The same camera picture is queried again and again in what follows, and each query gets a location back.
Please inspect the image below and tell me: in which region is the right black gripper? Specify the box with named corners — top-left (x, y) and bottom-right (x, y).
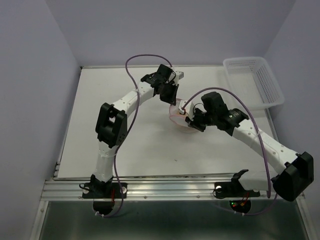
top-left (185, 107), bottom-right (217, 132)

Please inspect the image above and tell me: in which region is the white mesh laundry bag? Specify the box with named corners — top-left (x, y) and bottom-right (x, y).
top-left (169, 98), bottom-right (199, 134)

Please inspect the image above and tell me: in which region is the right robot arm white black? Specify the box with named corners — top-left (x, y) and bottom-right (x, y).
top-left (178, 91), bottom-right (314, 202)

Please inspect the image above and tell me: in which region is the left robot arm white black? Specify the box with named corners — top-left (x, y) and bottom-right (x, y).
top-left (91, 64), bottom-right (184, 197)

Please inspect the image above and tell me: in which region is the white plastic basket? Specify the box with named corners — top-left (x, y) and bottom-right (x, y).
top-left (223, 56), bottom-right (285, 110)

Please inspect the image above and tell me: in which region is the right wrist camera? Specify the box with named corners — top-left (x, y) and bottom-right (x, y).
top-left (178, 99), bottom-right (195, 120)

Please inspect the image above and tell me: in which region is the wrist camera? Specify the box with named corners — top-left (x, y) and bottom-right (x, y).
top-left (169, 70), bottom-right (184, 85)
top-left (178, 99), bottom-right (195, 120)

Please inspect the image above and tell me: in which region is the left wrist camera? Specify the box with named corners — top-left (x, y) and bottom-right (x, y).
top-left (169, 70), bottom-right (184, 85)

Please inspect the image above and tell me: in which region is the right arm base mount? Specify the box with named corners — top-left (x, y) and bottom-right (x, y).
top-left (212, 169), bottom-right (260, 199)

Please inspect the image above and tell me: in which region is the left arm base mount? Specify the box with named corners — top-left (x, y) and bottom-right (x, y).
top-left (79, 182), bottom-right (127, 199)

